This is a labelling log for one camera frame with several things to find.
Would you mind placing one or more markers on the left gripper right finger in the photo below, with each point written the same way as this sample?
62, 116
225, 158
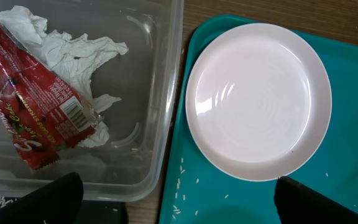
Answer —
299, 204

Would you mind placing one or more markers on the large white plate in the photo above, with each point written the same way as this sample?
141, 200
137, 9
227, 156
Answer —
258, 102

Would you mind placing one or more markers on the red snack wrapper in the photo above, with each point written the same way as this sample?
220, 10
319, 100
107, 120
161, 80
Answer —
42, 113

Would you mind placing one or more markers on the clear plastic bin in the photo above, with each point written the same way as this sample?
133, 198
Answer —
128, 166

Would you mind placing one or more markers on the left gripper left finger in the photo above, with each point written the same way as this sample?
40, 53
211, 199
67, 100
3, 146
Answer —
56, 202

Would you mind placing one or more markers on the black plastic tray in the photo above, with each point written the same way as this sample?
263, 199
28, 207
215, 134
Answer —
102, 212

